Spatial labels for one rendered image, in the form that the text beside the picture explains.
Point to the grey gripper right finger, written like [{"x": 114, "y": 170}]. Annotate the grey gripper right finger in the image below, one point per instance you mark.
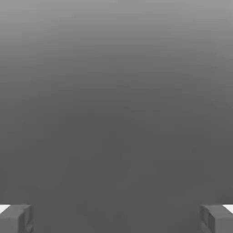
[{"x": 218, "y": 219}]

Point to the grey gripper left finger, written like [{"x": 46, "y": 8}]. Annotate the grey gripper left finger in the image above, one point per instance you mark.
[{"x": 14, "y": 219}]

